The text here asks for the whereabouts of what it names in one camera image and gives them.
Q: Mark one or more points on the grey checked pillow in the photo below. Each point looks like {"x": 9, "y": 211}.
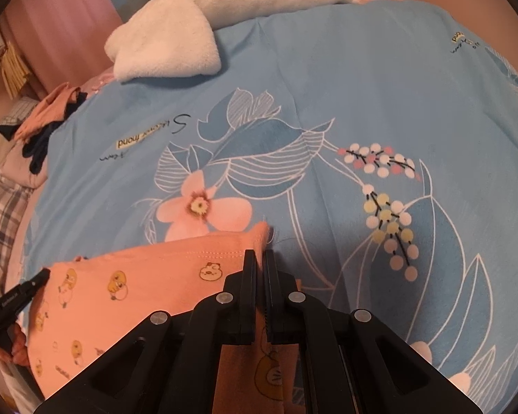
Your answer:
{"x": 19, "y": 110}

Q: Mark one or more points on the lilac cloth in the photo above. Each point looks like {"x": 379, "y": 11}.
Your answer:
{"x": 23, "y": 170}

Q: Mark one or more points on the pink curtain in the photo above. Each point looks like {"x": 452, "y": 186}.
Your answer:
{"x": 56, "y": 13}

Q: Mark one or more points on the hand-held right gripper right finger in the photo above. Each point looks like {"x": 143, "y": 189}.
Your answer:
{"x": 271, "y": 293}

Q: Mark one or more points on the yellow striped hanging cloth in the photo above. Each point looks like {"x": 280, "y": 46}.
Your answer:
{"x": 14, "y": 67}

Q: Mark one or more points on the white fleece blanket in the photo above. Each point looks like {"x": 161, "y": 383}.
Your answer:
{"x": 168, "y": 39}

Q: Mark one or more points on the plaid cloth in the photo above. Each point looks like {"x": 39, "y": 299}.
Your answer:
{"x": 2, "y": 211}

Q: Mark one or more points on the person's left hand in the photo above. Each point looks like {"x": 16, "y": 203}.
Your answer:
{"x": 19, "y": 347}

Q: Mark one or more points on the blue floral bed sheet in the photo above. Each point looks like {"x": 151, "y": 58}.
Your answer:
{"x": 328, "y": 95}

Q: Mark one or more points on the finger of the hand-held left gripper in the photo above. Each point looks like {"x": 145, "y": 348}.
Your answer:
{"x": 32, "y": 284}

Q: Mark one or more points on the person's left forearm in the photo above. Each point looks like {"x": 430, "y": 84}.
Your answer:
{"x": 8, "y": 384}

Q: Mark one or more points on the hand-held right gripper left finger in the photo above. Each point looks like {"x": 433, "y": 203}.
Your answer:
{"x": 249, "y": 293}

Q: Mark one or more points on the orange cartoon print garment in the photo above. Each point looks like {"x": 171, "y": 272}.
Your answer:
{"x": 155, "y": 276}

